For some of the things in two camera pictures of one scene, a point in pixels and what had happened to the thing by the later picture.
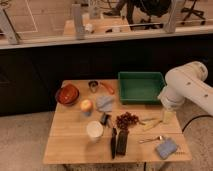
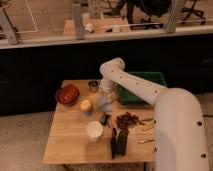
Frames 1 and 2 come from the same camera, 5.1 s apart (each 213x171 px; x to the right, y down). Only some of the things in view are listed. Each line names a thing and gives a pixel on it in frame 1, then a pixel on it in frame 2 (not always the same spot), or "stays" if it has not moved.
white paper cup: x=95 y=130 stays
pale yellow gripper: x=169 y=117 -> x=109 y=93
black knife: x=113 y=142 stays
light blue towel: x=104 y=103 stays
